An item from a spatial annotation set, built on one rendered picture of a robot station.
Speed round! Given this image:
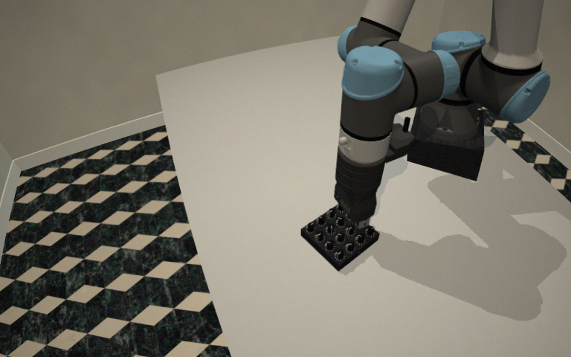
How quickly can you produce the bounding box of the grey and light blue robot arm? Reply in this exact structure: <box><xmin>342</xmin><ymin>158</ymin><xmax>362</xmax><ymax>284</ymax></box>
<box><xmin>338</xmin><ymin>0</ymin><xmax>551</xmax><ymax>142</ymax></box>

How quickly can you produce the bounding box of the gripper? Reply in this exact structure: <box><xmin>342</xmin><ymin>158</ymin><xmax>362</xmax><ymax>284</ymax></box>
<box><xmin>334</xmin><ymin>117</ymin><xmax>416</xmax><ymax>229</ymax></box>

